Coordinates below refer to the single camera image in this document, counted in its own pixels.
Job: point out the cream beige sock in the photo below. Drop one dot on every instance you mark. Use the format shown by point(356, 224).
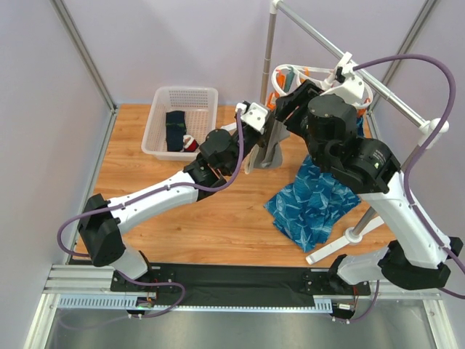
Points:
point(249, 161)

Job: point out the grey sock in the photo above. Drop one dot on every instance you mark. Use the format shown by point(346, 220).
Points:
point(271, 157)

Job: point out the metal drying rack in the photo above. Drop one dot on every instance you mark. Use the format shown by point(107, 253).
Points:
point(381, 91)

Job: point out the black base mat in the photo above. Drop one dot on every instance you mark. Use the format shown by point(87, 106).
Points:
point(240, 287)

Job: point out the white plastic basket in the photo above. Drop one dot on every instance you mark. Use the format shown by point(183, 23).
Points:
point(200, 107)

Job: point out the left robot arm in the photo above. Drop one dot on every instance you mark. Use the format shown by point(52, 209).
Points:
point(104, 221)

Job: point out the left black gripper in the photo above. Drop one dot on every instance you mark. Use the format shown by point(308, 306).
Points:
point(265, 131)

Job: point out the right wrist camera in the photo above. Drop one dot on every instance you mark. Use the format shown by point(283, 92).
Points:
point(350, 87)

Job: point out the blue patterned cloth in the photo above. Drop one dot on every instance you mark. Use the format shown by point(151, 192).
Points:
point(306, 210)

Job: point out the white round clip hanger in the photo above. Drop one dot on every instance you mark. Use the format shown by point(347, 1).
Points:
point(284, 77)

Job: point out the red white sock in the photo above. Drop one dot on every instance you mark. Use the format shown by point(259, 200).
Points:
point(190, 144)

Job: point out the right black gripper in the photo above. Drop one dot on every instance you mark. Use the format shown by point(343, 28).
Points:
point(290, 103)

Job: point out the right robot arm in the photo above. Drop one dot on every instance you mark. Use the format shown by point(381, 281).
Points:
point(365, 166)

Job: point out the aluminium rail frame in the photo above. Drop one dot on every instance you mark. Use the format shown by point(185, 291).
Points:
point(74, 313)

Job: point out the orange clothes peg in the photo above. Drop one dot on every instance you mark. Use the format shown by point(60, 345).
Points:
point(271, 100)

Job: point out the dark navy sock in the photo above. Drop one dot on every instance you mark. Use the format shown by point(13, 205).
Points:
point(175, 130)

